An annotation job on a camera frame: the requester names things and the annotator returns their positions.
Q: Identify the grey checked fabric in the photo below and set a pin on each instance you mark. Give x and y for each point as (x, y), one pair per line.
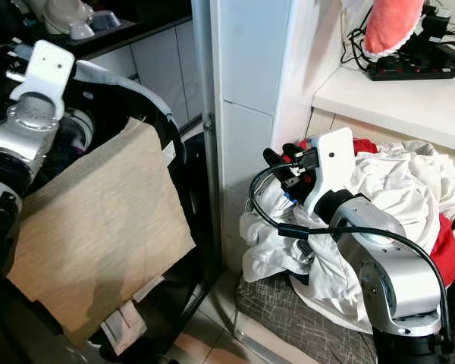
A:
(288, 318)

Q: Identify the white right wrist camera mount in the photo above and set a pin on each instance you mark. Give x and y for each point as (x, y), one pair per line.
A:
(334, 159)

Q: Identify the white round pot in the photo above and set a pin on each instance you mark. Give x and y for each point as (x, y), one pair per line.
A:
(64, 11)

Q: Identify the white shelf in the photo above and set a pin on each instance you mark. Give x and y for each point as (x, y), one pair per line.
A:
(394, 106)

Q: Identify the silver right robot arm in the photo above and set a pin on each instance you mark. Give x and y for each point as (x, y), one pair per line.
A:
(387, 273)

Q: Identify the white crumpled garment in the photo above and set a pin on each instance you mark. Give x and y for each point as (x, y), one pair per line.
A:
(402, 182)

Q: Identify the pink towel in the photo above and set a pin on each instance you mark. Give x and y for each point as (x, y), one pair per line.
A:
(394, 26)

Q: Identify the beige cloth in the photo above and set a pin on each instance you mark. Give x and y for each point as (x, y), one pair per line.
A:
(106, 227)

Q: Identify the red garment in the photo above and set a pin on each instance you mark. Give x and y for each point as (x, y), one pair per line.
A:
(445, 254)

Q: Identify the black power strip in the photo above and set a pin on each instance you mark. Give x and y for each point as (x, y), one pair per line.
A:
(409, 70)

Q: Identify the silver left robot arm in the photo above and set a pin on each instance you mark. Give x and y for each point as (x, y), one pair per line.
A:
(23, 133)

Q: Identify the black countertop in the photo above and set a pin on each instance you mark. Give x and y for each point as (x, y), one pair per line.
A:
(152, 15)

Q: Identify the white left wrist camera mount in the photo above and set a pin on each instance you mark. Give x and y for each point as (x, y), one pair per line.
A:
(49, 68)

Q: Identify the grey metal door frame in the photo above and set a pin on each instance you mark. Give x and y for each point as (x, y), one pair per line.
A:
(205, 76)

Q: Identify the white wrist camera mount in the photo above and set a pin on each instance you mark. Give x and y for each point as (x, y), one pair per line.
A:
(334, 159)
(49, 68)

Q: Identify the small grey dish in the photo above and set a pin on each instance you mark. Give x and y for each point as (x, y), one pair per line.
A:
(106, 20)

